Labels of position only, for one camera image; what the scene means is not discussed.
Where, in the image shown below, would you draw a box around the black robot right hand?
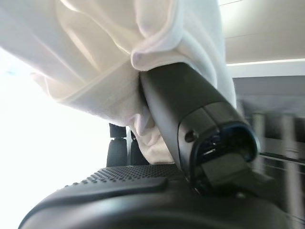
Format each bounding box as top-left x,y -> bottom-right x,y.
18,61 -> 297,229

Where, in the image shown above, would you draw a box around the white garment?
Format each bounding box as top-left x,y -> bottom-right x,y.
0,0 -> 239,166

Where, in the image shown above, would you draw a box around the grey slatted furniture frame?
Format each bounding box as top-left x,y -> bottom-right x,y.
237,97 -> 305,191

